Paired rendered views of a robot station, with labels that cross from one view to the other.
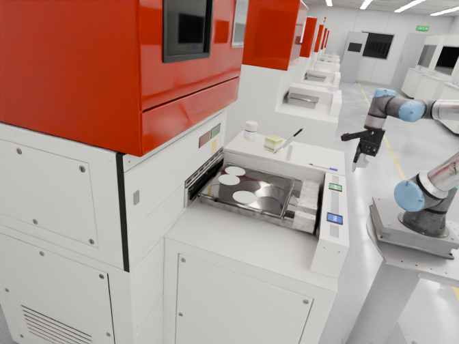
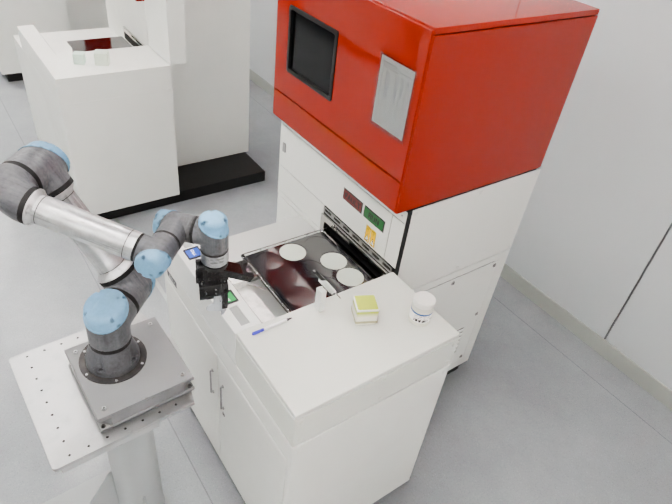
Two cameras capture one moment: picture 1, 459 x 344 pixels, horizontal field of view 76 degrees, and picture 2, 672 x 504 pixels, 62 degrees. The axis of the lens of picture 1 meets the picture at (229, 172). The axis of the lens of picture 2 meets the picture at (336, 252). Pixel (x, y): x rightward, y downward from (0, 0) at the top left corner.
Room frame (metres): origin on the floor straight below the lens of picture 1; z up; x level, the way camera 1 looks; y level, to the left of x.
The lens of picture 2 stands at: (2.16, -1.36, 2.24)
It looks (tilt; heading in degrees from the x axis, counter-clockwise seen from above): 38 degrees down; 124
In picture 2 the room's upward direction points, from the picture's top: 8 degrees clockwise
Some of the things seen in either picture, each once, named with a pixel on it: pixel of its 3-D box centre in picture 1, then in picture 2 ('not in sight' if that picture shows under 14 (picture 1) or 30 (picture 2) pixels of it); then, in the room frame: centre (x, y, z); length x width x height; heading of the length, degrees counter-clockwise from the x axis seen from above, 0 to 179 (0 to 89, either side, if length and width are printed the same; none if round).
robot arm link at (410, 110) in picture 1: (406, 109); (174, 229); (1.15, -0.65, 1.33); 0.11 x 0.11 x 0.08; 29
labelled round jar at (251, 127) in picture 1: (250, 130); (421, 309); (1.65, -0.09, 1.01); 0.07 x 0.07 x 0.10
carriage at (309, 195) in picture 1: (307, 205); (247, 301); (1.13, -0.36, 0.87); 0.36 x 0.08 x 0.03; 164
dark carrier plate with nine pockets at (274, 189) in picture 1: (250, 185); (309, 269); (1.19, -0.10, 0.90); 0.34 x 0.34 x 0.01; 74
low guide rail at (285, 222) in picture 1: (254, 213); not in sight; (1.05, -0.13, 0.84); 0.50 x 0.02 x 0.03; 74
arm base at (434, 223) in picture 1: (427, 213); (111, 347); (1.05, -0.83, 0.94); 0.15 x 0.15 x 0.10
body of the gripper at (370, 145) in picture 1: (369, 140); (212, 276); (1.21, -0.58, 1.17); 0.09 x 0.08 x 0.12; 59
